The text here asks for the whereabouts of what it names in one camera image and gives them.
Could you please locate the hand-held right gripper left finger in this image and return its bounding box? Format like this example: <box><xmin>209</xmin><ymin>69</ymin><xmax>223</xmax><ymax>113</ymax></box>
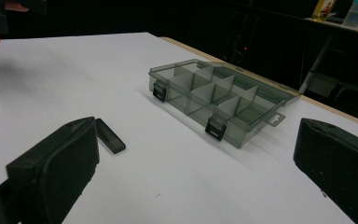
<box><xmin>6</xmin><ymin>116</ymin><xmax>101</xmax><ymax>224</ymax></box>

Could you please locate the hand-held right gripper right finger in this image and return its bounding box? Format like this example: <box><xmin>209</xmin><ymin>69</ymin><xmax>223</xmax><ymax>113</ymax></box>
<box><xmin>293</xmin><ymin>118</ymin><xmax>358</xmax><ymax>224</ymax></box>

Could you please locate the black USB stick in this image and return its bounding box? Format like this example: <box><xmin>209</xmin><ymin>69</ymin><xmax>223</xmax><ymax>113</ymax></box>
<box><xmin>95</xmin><ymin>118</ymin><xmax>127</xmax><ymax>155</ymax></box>

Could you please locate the transparent grey compartment box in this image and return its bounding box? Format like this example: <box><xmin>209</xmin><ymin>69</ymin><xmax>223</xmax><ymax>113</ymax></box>
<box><xmin>147</xmin><ymin>58</ymin><xmax>301</xmax><ymax>149</ymax></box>

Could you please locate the grey metal stand leg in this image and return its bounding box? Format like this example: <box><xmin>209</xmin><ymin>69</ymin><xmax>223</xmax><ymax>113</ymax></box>
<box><xmin>299</xmin><ymin>35</ymin><xmax>336</xmax><ymax>94</ymax></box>

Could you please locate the dark background shelf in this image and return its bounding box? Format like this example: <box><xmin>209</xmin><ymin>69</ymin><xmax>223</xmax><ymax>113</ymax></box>
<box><xmin>304</xmin><ymin>17</ymin><xmax>358</xmax><ymax>37</ymax></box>

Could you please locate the yellow packet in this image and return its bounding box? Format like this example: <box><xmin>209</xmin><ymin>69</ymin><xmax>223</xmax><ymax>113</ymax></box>
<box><xmin>310</xmin><ymin>0</ymin><xmax>337</xmax><ymax>22</ymax></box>

